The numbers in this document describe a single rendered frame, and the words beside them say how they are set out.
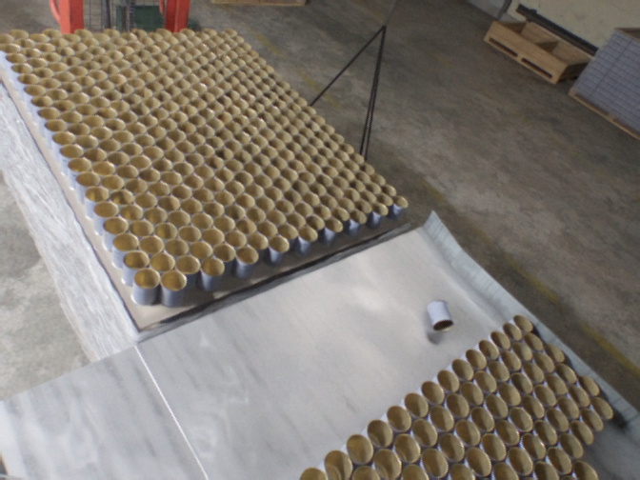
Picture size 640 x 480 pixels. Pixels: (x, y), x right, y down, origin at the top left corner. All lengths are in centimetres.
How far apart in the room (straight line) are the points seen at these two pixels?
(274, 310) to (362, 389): 34
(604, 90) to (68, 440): 786
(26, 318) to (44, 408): 150
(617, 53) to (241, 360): 745
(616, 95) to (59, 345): 748
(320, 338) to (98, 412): 61
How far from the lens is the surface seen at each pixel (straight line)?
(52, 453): 125
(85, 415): 128
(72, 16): 254
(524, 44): 877
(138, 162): 175
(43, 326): 273
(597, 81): 830
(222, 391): 131
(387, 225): 191
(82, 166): 172
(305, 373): 138
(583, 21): 1020
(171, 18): 286
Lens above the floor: 223
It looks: 41 degrees down
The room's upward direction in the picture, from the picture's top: 22 degrees clockwise
